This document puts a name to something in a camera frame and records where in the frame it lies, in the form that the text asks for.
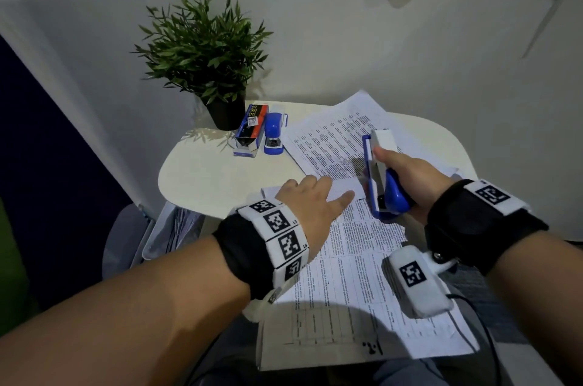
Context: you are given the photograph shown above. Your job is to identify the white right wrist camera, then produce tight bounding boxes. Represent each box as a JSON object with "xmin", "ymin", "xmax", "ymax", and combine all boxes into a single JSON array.
[{"xmin": 387, "ymin": 244, "xmax": 456, "ymax": 319}]

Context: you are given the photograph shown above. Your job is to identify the black left wrist strap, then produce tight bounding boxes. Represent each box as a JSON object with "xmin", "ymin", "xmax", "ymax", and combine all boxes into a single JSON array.
[{"xmin": 213, "ymin": 198, "xmax": 310, "ymax": 301}]

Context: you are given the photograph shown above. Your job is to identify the printed paper bundle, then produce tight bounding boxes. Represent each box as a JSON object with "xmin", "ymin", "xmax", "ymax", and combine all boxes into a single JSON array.
[{"xmin": 256, "ymin": 178, "xmax": 480, "ymax": 371}]

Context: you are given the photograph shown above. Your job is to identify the grey round stool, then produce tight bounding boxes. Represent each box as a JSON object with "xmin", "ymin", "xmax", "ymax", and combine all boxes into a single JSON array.
[{"xmin": 102, "ymin": 203, "xmax": 151, "ymax": 281}]

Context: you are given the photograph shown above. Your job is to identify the black right camera cable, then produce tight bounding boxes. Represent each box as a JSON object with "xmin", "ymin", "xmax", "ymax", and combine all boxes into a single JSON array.
[{"xmin": 446, "ymin": 293, "xmax": 502, "ymax": 386}]

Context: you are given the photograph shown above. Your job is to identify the blue staples box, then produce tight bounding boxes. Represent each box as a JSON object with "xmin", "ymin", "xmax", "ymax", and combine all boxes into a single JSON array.
[{"xmin": 233, "ymin": 103, "xmax": 270, "ymax": 158}]

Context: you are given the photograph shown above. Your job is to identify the person's left hand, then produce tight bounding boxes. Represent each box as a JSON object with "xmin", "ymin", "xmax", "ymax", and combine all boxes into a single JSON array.
[{"xmin": 275, "ymin": 175, "xmax": 355, "ymax": 263}]

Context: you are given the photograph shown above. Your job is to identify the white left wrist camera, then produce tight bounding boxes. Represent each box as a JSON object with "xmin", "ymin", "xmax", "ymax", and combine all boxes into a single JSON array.
[{"xmin": 242, "ymin": 280, "xmax": 292, "ymax": 323}]

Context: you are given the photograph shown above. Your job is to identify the blue white stapler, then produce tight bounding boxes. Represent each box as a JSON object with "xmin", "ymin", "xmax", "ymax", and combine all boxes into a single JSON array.
[
  {"xmin": 362, "ymin": 128, "xmax": 415, "ymax": 223},
  {"xmin": 264, "ymin": 112, "xmax": 288, "ymax": 156}
]

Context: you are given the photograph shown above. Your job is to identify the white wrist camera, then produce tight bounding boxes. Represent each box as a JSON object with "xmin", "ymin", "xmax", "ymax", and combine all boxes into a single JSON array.
[
  {"xmin": 242, "ymin": 280, "xmax": 292, "ymax": 323},
  {"xmin": 387, "ymin": 244, "xmax": 456, "ymax": 319}
]

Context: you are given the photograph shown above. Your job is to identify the white paper bin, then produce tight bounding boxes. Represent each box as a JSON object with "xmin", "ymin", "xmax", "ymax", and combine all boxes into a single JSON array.
[{"xmin": 141, "ymin": 201, "xmax": 206, "ymax": 262}]

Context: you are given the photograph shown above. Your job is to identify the green potted plant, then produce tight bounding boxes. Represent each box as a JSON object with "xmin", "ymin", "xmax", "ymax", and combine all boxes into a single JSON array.
[{"xmin": 132, "ymin": 0, "xmax": 274, "ymax": 132}]

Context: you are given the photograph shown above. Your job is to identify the green leaf print mat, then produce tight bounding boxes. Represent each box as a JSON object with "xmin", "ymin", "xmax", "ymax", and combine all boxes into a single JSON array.
[{"xmin": 0, "ymin": 198, "xmax": 37, "ymax": 336}]

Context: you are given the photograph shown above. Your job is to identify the stack of printed papers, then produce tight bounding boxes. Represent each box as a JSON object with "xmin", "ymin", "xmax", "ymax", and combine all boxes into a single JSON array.
[{"xmin": 282, "ymin": 89, "xmax": 461, "ymax": 181}]

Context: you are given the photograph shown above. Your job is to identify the person's right forearm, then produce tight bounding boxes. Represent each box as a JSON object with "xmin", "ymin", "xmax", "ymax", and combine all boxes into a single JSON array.
[{"xmin": 485, "ymin": 231, "xmax": 583, "ymax": 386}]

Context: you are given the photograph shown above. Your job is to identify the person's grey trousers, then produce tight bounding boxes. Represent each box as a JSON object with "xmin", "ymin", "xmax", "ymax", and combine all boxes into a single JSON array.
[{"xmin": 182, "ymin": 317, "xmax": 502, "ymax": 386}]

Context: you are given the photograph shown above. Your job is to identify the person's left forearm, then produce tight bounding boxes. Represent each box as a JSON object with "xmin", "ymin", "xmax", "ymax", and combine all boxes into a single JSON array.
[{"xmin": 0, "ymin": 235, "xmax": 251, "ymax": 386}]

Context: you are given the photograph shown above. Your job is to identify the person's right hand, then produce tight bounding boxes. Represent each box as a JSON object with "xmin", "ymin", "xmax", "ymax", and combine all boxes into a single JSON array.
[{"xmin": 372, "ymin": 146, "xmax": 459, "ymax": 225}]

